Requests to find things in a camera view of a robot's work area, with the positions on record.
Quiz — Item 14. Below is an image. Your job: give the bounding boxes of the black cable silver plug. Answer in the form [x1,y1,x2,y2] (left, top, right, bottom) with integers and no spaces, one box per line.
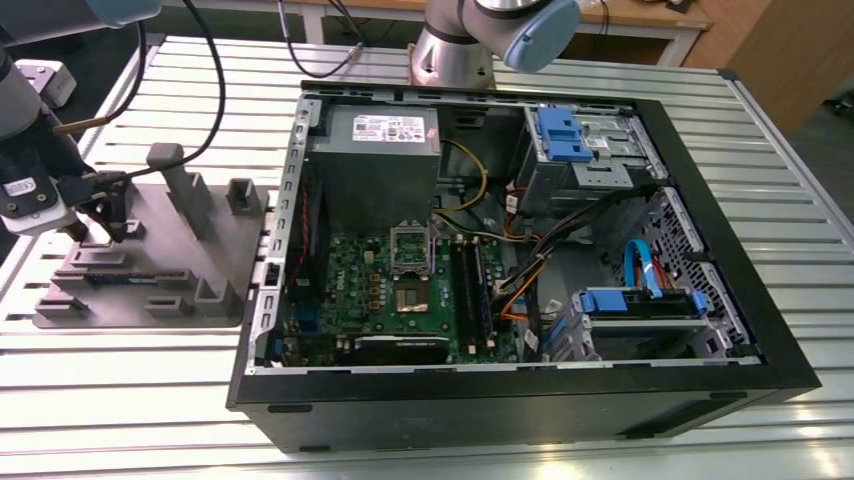
[275,0,367,80]

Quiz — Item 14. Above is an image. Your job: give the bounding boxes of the blue flat data wire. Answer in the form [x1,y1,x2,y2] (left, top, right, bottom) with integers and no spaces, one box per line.
[536,299,576,363]

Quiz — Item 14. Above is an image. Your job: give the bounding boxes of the grey metal drive cage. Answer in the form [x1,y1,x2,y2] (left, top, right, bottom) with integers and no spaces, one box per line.
[518,103,670,217]

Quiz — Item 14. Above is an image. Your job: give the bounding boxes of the black graphics card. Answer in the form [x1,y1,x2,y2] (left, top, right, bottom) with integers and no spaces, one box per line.
[331,331,452,367]

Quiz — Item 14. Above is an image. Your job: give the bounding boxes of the black open PC case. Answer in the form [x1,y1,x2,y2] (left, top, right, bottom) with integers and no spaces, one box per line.
[224,78,823,455]

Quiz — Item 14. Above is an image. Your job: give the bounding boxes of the yellow and black wires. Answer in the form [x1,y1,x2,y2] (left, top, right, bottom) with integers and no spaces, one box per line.
[431,137,491,215]

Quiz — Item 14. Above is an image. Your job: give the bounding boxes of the brown wooden cabinet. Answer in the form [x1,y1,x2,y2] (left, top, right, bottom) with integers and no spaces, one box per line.
[723,0,854,137]

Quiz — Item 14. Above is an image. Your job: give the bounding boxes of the wooden desk white frame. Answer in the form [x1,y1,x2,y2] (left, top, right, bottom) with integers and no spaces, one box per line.
[292,0,714,67]

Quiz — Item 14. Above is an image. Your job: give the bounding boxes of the green motherboard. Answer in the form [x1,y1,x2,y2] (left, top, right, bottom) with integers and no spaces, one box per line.
[276,232,532,367]

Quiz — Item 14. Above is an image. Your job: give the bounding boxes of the CPU socket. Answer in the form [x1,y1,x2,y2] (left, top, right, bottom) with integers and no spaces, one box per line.
[392,278,435,315]

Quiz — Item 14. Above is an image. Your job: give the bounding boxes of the white square box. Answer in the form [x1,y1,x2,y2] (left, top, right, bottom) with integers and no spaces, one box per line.
[12,58,79,109]

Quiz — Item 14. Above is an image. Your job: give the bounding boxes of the grey metal disk bay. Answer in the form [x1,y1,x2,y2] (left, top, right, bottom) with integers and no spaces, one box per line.
[570,287,762,364]

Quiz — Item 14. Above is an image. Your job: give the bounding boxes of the light blue SATA wire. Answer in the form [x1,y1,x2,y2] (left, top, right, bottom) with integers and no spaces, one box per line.
[622,238,667,300]

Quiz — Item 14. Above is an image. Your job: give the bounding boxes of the thin red wire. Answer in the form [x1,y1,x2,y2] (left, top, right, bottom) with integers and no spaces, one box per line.
[295,180,316,289]

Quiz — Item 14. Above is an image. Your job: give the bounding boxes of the blue RAM stick on rack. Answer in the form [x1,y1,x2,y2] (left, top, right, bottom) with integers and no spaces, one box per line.
[80,271,163,290]

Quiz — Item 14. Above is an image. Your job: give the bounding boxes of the RAM stick in motherboard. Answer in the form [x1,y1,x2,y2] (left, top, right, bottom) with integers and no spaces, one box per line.
[468,238,500,349]

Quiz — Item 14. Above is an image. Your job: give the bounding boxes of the empty blue disk carrier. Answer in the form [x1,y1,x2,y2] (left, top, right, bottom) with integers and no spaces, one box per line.
[535,106,596,165]

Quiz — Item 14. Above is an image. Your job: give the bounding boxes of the black RAM slot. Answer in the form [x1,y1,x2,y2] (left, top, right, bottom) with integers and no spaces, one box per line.
[447,238,463,351]
[457,238,473,351]

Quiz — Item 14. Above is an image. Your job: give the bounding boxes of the red SATA wire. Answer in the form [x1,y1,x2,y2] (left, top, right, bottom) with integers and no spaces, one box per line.
[643,252,686,296]

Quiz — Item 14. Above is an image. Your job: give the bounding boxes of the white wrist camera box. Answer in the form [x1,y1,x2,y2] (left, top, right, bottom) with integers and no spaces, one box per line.
[0,174,80,237]

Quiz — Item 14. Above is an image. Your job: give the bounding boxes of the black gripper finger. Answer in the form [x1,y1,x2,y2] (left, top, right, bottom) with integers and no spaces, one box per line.
[61,211,93,245]
[92,171,129,246]

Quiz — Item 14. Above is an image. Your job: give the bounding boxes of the orange red yellow wires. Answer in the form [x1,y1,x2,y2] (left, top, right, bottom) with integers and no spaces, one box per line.
[498,276,536,322]

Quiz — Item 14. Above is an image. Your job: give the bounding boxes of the black wire bundle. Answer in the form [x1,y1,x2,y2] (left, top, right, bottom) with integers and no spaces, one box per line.
[493,183,663,296]

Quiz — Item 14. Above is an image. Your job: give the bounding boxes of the hard disk in blue carrier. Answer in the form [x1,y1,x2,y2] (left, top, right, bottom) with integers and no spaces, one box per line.
[574,288,710,320]

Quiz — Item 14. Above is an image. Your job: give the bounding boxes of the grey power supply unit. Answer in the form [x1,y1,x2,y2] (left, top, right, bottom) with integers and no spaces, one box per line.
[307,103,444,226]

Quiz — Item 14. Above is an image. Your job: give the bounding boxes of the long black cable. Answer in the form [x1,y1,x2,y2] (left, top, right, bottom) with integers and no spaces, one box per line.
[99,0,229,180]

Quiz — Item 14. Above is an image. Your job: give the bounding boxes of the grey plastic parts rack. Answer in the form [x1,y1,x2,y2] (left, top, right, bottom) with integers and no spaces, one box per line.
[29,142,273,330]

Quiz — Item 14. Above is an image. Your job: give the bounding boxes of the metal socket cover frame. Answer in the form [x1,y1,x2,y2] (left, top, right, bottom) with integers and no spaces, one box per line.
[388,218,437,279]

